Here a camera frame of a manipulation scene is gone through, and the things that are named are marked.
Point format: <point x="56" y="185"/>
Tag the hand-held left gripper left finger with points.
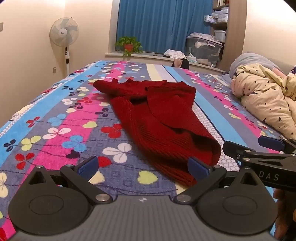
<point x="89" y="168"/>

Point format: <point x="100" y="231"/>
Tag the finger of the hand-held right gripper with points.
<point x="270" y="141"/>
<point x="233" y="149"/>

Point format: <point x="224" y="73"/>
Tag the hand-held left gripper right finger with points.
<point x="197" y="168"/>

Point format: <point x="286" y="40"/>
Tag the red knitted sweater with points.
<point x="161" y="115"/>

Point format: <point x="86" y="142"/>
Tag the white clothes pile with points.
<point x="174" y="53"/>

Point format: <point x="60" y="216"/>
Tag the person's right hand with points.
<point x="285" y="213"/>

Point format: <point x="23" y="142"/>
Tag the cream star-print quilt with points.
<point x="266" y="97"/>

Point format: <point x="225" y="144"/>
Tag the floral striped bedspread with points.
<point x="57" y="115"/>

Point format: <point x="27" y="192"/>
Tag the grey pillow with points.
<point x="249" y="60"/>

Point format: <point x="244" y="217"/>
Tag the pink and black bag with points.
<point x="181" y="63"/>

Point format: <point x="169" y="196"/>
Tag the large clear storage box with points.
<point x="203" y="49"/>

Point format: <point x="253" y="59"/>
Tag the small clear storage box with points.
<point x="219" y="36"/>

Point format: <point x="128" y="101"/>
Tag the wooden shelf unit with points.
<point x="235" y="27"/>

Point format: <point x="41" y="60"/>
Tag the green potted plant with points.
<point x="128" y="45"/>

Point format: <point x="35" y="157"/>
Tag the white standing fan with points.
<point x="64" y="32"/>

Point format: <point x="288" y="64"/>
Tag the blue curtain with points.
<point x="161" y="23"/>

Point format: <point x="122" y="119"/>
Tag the beige wall switch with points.
<point x="1" y="26"/>

